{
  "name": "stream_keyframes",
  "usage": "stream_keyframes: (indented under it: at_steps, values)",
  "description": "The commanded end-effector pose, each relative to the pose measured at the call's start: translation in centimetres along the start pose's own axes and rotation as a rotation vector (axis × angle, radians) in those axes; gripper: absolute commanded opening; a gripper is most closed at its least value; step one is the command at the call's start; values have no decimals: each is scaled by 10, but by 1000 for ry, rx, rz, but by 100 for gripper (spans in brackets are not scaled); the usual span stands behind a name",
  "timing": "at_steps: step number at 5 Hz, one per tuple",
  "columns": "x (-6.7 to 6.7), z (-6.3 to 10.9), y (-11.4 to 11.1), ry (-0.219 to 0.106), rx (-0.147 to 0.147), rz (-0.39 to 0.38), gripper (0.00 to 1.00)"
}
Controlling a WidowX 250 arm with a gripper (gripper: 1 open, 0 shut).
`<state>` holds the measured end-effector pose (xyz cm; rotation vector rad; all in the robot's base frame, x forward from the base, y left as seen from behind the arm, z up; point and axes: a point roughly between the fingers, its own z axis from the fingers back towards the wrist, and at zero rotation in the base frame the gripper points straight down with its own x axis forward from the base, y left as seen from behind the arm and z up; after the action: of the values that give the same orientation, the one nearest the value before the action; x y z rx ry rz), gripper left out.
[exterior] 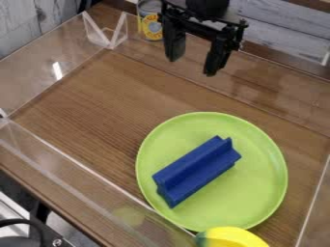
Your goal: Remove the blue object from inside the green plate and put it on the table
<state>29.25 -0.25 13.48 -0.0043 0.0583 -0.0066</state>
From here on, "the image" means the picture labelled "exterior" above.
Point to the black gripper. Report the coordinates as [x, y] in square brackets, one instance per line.
[205, 19]

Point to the blue block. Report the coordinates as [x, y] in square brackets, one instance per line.
[184, 176]

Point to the green plate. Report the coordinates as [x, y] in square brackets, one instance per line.
[243, 196]

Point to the yellow round object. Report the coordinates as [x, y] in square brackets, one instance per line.
[228, 237]

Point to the yellow labelled tin can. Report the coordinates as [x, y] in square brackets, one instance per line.
[148, 25]

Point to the black metal stand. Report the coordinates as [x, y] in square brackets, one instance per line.
[24, 229]

